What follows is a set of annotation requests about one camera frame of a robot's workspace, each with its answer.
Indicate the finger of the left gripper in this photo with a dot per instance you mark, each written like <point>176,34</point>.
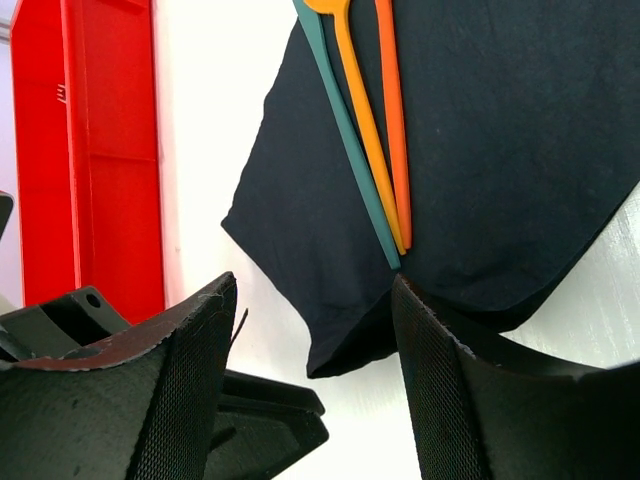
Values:
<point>262,427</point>

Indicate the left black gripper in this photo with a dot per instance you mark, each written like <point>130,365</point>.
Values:
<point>59,326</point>

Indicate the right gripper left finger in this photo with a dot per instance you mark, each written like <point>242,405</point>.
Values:
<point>139,404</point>

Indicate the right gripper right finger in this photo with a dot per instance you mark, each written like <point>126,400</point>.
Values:
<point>485,407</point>

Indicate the black paper napkin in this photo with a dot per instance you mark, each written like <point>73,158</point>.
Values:
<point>522,124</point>

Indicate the teal plastic knife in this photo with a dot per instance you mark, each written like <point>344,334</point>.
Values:
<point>313,29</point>

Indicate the orange plastic fork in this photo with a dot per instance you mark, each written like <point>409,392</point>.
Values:
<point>394,114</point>

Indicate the yellow plastic spoon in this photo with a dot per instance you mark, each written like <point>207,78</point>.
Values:
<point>366,122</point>

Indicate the red plastic tray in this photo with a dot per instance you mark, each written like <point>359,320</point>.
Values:
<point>87,153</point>

